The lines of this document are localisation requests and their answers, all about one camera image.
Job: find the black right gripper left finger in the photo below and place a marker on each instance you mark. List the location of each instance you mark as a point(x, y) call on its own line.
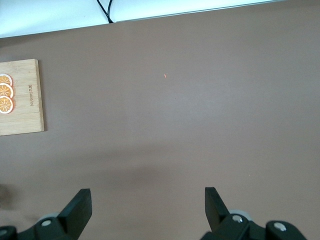
point(72, 215)

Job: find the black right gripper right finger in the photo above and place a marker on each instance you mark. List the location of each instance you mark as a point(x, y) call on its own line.
point(220, 217)

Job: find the brown table mat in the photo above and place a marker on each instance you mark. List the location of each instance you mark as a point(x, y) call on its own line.
point(175, 125)

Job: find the toy orange slice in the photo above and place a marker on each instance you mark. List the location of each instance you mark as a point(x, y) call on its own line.
point(5, 105)

